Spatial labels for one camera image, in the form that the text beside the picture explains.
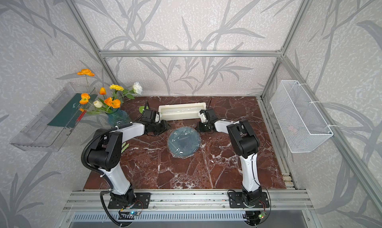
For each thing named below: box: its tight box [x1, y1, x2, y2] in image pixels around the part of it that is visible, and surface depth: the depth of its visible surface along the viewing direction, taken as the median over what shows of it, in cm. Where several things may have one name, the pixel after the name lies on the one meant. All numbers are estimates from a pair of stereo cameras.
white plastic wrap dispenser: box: [158, 102, 207, 121], surface depth 104 cm
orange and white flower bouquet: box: [76, 68, 143, 115], surface depth 79 cm
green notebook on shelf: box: [47, 93, 98, 129], surface depth 71 cm
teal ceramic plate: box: [167, 125, 201, 158], surface depth 94 cm
